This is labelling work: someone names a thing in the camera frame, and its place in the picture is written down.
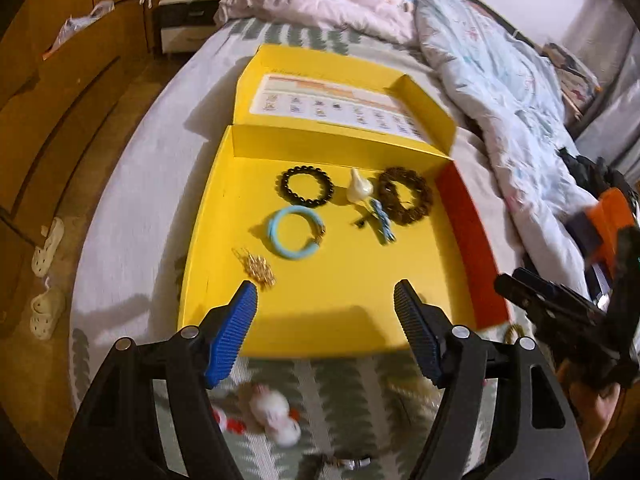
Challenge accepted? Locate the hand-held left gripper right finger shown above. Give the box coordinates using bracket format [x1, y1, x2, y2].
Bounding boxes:
[393, 279, 592, 480]

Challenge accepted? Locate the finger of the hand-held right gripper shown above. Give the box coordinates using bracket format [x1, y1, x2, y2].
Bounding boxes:
[512, 267, 611, 328]
[494, 274, 608, 356]

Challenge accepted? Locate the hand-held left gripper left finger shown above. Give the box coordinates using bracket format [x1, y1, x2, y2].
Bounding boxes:
[59, 280, 259, 480]

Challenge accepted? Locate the gold leaf hair clip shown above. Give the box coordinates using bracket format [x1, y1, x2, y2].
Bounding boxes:
[231, 246, 277, 289]

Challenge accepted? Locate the white plush rabbit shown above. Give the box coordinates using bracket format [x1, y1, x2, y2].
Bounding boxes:
[240, 382, 303, 448]

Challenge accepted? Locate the red santa hat hair clip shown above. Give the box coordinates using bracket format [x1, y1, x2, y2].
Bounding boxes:
[212, 407, 246, 436]

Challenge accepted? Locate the yellow cardboard box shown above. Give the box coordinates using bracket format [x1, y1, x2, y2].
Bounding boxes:
[177, 44, 511, 358]

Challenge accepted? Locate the light blue bangle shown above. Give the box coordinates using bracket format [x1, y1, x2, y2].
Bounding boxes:
[267, 205, 328, 261]

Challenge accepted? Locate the blue chain hair clip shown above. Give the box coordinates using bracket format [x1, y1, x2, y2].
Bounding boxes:
[352, 197, 398, 246]

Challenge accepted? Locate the brown bead bracelet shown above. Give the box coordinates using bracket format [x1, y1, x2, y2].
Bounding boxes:
[375, 167, 435, 226]

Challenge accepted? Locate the black strap wristwatch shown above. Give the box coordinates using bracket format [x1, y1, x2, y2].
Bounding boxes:
[315, 454, 373, 480]

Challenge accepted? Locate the white duck hair clip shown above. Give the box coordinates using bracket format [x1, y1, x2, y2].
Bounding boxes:
[347, 167, 375, 206]

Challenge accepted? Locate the black bead bracelet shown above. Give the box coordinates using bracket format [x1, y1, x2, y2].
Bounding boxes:
[281, 165, 335, 208]

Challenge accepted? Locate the person's right hand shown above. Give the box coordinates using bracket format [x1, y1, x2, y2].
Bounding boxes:
[570, 382, 626, 466]

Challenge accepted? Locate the dark cloth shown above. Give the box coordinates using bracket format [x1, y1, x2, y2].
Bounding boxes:
[557, 147, 628, 198]

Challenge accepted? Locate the cream slipper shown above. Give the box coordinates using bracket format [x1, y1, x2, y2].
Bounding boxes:
[31, 217, 66, 277]
[29, 287, 67, 342]

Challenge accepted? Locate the light blue printed quilt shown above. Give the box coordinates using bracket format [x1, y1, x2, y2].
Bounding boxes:
[400, 0, 616, 286]

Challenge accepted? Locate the dark patterned pillow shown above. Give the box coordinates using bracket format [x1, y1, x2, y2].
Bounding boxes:
[542, 42, 601, 121]

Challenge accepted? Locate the dark bed headboard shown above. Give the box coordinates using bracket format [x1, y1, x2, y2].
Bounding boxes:
[465, 0, 551, 48]

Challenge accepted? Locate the wooden wardrobe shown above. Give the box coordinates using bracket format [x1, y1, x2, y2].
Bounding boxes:
[0, 0, 166, 341]

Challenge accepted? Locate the dark and white nightstand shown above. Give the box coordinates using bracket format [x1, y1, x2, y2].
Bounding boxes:
[152, 0, 226, 56]

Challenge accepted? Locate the white plastic bag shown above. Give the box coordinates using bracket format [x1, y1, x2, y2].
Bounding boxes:
[42, 0, 116, 58]

